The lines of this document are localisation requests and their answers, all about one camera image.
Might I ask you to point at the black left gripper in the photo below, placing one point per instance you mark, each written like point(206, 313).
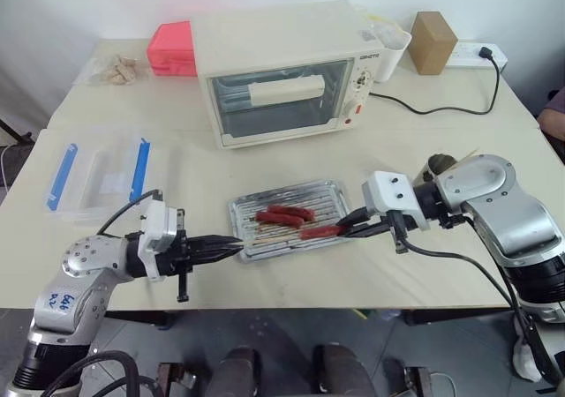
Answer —
point(181, 256)

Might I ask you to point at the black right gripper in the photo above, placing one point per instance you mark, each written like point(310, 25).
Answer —
point(401, 227)

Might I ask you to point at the red sausage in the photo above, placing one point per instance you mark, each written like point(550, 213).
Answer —
point(278, 219)
point(321, 232)
point(291, 211)

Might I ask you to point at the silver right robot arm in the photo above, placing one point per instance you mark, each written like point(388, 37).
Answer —
point(507, 211)

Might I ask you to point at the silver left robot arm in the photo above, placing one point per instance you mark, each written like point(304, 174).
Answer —
point(79, 273)

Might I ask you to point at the ribbed silver metal tray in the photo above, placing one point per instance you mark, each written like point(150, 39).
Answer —
point(287, 203)

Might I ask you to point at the metal cup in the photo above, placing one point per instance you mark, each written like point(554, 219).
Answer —
point(439, 165)

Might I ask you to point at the wooden skewer in cup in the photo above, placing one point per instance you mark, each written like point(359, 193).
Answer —
point(467, 156)

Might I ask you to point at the white plastic cup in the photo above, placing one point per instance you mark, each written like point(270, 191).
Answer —
point(390, 53)

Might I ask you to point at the dark rounded shape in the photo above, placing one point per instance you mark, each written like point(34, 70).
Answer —
point(240, 372)
point(344, 370)

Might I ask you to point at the clear container with blue clips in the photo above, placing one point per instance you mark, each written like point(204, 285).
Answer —
point(101, 176)

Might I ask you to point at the cream toaster oven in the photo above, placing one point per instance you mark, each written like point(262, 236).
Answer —
point(282, 53)

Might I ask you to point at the brown cardboard box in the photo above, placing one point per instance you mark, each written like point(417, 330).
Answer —
point(432, 42)

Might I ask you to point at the white power strip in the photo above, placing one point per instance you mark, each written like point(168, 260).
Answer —
point(468, 55)

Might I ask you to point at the clear bag of snacks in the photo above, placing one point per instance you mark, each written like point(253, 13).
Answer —
point(117, 70)

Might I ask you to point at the pink red box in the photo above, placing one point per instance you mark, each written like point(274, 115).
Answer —
point(172, 48)

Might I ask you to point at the white cloth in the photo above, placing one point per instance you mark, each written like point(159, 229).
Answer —
point(525, 357)

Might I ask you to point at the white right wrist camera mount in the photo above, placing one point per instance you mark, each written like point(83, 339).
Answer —
point(390, 194)

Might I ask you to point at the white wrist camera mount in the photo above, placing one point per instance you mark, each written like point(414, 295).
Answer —
point(390, 194)
point(156, 227)

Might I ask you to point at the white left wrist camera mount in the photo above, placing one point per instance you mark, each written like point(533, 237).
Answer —
point(156, 227)

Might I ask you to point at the black table frame bar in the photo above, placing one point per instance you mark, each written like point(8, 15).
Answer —
point(454, 317)
point(141, 318)

